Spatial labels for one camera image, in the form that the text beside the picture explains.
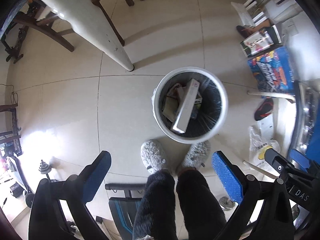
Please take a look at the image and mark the blue comic print box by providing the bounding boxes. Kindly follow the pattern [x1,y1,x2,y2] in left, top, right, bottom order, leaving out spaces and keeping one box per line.
[247,47,294,94]

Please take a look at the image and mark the grey fuzzy left slipper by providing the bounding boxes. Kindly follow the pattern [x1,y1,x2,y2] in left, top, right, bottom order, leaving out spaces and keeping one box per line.
[176,140,211,174]

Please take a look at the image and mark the dark fleece right leg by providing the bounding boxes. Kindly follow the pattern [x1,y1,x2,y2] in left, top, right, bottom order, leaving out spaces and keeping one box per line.
[132,170,177,239]

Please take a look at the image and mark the white table leg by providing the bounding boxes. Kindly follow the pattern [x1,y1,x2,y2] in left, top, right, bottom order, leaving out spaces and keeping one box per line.
[42,0,134,72]

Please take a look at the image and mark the dark fleece left leg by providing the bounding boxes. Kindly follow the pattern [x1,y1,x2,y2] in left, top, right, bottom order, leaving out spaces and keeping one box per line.
[176,169,227,239]

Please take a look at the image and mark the metal dumbbell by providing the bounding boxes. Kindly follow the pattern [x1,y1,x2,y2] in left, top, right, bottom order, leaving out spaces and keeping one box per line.
[39,160,52,182]

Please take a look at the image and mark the black red flip-flop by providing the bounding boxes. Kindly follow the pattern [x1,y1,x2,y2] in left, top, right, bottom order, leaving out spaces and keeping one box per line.
[254,98,274,121]

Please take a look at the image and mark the long white pink box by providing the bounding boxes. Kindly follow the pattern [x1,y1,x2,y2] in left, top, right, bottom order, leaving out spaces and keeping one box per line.
[171,79,202,134]

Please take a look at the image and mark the white yellow plastic bag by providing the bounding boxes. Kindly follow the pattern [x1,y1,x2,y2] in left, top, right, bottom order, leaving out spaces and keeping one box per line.
[248,126,281,172]

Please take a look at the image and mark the dark fleece leg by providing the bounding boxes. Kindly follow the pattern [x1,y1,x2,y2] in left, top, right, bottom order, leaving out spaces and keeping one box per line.
[176,169,227,239]
[132,170,177,239]

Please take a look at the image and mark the white round trash bin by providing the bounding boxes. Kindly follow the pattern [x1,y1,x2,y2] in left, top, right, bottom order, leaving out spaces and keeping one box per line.
[152,67,228,144]

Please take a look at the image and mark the dark wooden chair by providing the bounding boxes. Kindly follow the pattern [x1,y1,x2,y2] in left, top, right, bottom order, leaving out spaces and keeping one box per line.
[1,0,74,63]

